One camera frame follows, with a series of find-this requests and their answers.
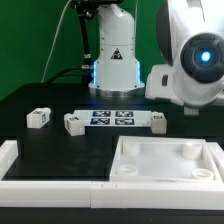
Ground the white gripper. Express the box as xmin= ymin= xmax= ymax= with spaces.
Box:
xmin=144 ymin=63 xmax=201 ymax=117

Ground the white cable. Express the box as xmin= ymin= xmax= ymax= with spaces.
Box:
xmin=41 ymin=0 xmax=74 ymax=84

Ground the white U-shaped obstacle fence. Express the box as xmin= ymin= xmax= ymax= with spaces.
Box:
xmin=0 ymin=140 xmax=224 ymax=210

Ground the black cable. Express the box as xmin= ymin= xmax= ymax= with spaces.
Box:
xmin=45 ymin=66 xmax=93 ymax=84

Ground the white marker base plate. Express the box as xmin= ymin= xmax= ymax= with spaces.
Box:
xmin=74 ymin=110 xmax=151 ymax=127

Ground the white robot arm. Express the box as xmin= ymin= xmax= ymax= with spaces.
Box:
xmin=89 ymin=0 xmax=224 ymax=109

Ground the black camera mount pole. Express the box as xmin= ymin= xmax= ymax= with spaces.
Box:
xmin=70 ymin=0 xmax=110 ymax=84

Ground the white square tabletop tray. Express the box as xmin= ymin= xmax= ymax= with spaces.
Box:
xmin=109 ymin=136 xmax=223 ymax=184

